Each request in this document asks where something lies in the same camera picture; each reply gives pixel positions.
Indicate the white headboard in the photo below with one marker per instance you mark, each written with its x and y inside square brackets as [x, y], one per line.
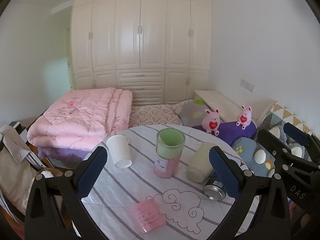
[228, 110]

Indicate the green pink glass jar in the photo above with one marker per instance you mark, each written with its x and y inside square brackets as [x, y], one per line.
[169, 147]

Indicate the purple cushion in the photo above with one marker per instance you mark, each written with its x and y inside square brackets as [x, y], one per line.
[228, 131]

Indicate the small pink plastic cup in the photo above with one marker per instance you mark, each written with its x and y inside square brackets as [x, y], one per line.
[147, 215]

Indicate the wall switch plate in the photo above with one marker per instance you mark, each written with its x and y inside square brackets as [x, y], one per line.
[246, 85]

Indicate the heart pattern bed sheet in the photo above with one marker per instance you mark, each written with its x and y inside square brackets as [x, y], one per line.
[156, 114]

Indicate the beige green cup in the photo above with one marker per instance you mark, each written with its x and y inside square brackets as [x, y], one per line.
[199, 166]

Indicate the pink bunny plush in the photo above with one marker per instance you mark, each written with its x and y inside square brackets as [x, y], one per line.
[211, 122]
[245, 118]

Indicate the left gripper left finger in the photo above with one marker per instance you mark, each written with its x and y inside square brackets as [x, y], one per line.
[43, 219]

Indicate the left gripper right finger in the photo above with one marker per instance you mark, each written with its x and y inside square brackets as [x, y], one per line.
[271, 219]

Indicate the right pink bunny plush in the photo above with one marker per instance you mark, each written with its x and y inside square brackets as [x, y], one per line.
[245, 118]

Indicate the grey embroidered pillow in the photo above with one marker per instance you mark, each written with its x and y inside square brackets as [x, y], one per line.
[192, 112]

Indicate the cream white wardrobe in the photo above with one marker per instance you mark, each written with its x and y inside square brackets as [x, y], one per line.
[157, 49]

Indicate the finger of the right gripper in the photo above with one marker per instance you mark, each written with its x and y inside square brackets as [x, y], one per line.
[278, 149]
[310, 142]

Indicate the beige clothes pile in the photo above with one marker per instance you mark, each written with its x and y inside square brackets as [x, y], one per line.
[19, 167]

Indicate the blue grey plush toy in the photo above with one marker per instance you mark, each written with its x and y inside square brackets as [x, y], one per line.
[258, 159]

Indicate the white paper cup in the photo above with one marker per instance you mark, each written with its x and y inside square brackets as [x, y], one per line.
[118, 146]

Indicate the triangle pattern quilt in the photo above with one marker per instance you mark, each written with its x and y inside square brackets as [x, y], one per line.
[276, 113]

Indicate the left pink bunny plush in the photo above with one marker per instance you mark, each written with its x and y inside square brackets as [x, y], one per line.
[211, 122]

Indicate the blue black drink can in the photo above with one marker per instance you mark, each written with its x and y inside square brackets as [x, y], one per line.
[214, 189]

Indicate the pink folded quilt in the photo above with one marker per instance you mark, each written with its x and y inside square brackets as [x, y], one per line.
[80, 119]

